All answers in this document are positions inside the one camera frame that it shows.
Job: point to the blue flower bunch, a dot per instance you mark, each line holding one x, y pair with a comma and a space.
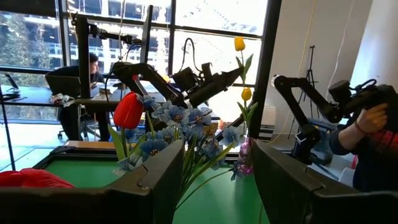
177, 116

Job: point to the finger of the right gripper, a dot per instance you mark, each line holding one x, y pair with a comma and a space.
231, 74

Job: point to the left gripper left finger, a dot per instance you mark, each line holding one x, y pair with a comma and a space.
124, 202

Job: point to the wooden table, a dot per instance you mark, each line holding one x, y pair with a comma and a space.
90, 144

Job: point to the yellow tulip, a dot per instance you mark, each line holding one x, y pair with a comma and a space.
246, 94
239, 44

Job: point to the green table mat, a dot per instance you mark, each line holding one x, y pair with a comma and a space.
217, 199

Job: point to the purple glass vase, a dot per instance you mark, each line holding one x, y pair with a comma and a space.
246, 158

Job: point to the black rig post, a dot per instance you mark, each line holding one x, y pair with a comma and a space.
82, 56

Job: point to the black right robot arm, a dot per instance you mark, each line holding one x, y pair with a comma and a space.
149, 77

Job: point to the dark laptop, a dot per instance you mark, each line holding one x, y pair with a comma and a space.
63, 85

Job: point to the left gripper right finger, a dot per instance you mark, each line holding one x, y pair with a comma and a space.
295, 199

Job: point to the person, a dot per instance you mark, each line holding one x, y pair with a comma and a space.
93, 68
373, 161

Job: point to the red tulip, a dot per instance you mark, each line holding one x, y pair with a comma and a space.
128, 112
34, 180

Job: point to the person's hand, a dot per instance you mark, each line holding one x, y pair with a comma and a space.
371, 119

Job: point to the black table border frame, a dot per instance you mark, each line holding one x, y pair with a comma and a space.
56, 154

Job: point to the black tripod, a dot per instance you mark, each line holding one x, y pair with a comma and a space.
311, 71

